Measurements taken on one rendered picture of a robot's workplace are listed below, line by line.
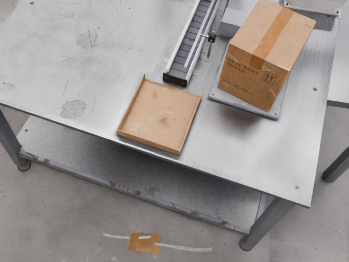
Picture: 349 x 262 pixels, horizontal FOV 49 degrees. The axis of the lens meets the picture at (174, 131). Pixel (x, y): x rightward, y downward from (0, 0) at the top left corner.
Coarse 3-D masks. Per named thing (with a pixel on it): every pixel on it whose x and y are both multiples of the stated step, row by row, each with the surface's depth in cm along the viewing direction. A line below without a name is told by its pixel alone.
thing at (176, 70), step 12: (204, 0) 188; (216, 0) 189; (204, 12) 184; (192, 24) 179; (192, 36) 175; (180, 48) 171; (180, 60) 168; (192, 60) 173; (168, 72) 164; (180, 72) 164
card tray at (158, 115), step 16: (144, 80) 166; (144, 96) 162; (160, 96) 163; (176, 96) 163; (192, 96) 164; (128, 112) 158; (144, 112) 158; (160, 112) 159; (176, 112) 159; (192, 112) 160; (128, 128) 154; (144, 128) 154; (160, 128) 155; (176, 128) 155; (160, 144) 147; (176, 144) 152
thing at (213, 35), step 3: (201, 33) 165; (210, 33) 165; (213, 33) 162; (204, 36) 165; (207, 36) 165; (210, 36) 164; (213, 36) 164; (216, 36) 165; (210, 39) 164; (213, 39) 164; (210, 42) 167; (213, 42) 165; (210, 45) 168; (210, 48) 170; (207, 54) 174
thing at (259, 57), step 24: (264, 0) 155; (264, 24) 148; (288, 24) 149; (312, 24) 150; (240, 48) 141; (264, 48) 142; (288, 48) 143; (240, 72) 151; (264, 72) 144; (288, 72) 138; (240, 96) 161; (264, 96) 154
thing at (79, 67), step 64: (64, 0) 188; (128, 0) 191; (192, 0) 195; (256, 0) 198; (0, 64) 166; (64, 64) 168; (128, 64) 171; (320, 64) 179; (192, 128) 156; (256, 128) 158; (320, 128) 161
